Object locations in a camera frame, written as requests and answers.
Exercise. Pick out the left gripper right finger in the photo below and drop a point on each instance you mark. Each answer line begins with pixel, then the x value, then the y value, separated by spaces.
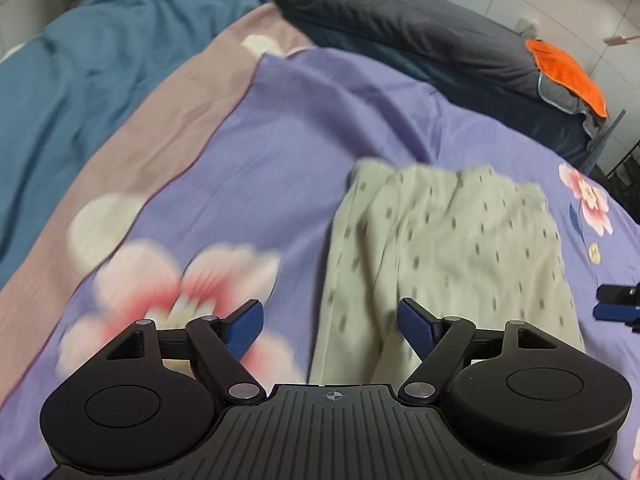
pixel 445 346

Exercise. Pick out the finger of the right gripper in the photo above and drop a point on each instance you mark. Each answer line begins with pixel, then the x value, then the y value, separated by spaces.
pixel 619 313
pixel 618 293

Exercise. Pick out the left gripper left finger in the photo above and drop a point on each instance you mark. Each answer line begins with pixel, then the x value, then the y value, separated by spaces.
pixel 214 348

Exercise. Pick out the cream polka dot shirt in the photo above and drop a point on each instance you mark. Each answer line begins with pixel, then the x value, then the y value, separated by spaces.
pixel 470 243

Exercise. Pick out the purple floral bed sheet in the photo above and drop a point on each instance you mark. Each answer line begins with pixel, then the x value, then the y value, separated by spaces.
pixel 222 187

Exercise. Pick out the orange cloth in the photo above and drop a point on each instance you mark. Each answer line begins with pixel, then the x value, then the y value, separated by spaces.
pixel 560 67

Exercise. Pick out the teal blanket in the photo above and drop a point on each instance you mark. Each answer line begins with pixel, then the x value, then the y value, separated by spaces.
pixel 67 91

